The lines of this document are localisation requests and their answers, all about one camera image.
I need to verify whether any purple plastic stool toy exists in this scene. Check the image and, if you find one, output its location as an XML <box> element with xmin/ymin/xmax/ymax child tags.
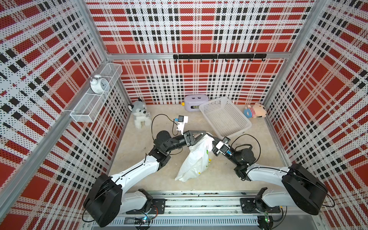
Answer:
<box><xmin>184</xmin><ymin>94</ymin><xmax>209</xmax><ymax>112</ymax></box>

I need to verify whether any white plastic bag lemon print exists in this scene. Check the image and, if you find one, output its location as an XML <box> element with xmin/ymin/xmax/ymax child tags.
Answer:
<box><xmin>175</xmin><ymin>138</ymin><xmax>215</xmax><ymax>182</ymax></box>

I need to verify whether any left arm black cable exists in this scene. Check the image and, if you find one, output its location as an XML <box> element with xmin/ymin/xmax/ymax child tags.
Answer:
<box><xmin>150</xmin><ymin>113</ymin><xmax>179</xmax><ymax>141</ymax></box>

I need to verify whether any pink pig plush toy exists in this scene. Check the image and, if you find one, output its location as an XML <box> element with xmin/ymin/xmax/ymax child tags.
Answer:
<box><xmin>243</xmin><ymin>103</ymin><xmax>267</xmax><ymax>118</ymax></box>

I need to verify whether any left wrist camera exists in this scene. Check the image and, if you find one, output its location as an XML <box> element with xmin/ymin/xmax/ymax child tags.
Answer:
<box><xmin>174</xmin><ymin>116</ymin><xmax>188</xmax><ymax>135</ymax></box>

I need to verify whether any white wire mesh shelf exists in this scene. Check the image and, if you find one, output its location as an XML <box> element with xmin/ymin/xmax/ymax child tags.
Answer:
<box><xmin>71</xmin><ymin>63</ymin><xmax>122</xmax><ymax>123</ymax></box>

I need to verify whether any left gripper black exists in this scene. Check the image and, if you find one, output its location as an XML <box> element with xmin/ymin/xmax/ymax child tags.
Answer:
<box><xmin>164</xmin><ymin>130</ymin><xmax>206</xmax><ymax>153</ymax></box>

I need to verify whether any white alarm clock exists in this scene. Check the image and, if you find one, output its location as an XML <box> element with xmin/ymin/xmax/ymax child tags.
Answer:
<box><xmin>90</xmin><ymin>74</ymin><xmax>110</xmax><ymax>94</ymax></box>

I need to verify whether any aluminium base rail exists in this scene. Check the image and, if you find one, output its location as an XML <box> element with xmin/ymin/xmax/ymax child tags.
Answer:
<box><xmin>104</xmin><ymin>191</ymin><xmax>323</xmax><ymax>230</ymax></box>

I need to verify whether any white plastic basket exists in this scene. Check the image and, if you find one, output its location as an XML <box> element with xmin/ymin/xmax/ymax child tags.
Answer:
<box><xmin>199</xmin><ymin>97</ymin><xmax>252</xmax><ymax>139</ymax></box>

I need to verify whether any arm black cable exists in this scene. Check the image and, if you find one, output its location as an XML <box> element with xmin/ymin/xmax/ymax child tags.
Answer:
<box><xmin>150</xmin><ymin>113</ymin><xmax>179</xmax><ymax>141</ymax></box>
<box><xmin>230</xmin><ymin>133</ymin><xmax>262</xmax><ymax>164</ymax></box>

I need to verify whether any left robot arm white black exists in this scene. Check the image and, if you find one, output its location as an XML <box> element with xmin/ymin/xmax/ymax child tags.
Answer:
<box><xmin>83</xmin><ymin>130</ymin><xmax>214</xmax><ymax>227</ymax></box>

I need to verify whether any black wall hook rail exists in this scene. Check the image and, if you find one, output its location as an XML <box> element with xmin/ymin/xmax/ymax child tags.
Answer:
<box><xmin>173</xmin><ymin>54</ymin><xmax>267</xmax><ymax>61</ymax></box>

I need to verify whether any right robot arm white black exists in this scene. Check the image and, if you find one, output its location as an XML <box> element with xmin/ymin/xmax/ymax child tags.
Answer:
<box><xmin>213</xmin><ymin>137</ymin><xmax>328</xmax><ymax>215</ymax></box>

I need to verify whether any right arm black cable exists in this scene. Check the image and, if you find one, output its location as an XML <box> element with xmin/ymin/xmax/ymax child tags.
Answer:
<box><xmin>230</xmin><ymin>133</ymin><xmax>262</xmax><ymax>164</ymax></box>

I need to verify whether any grey husky plush toy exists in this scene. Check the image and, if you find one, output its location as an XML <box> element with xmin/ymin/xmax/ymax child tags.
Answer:
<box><xmin>127</xmin><ymin>97</ymin><xmax>152</xmax><ymax>129</ymax></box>

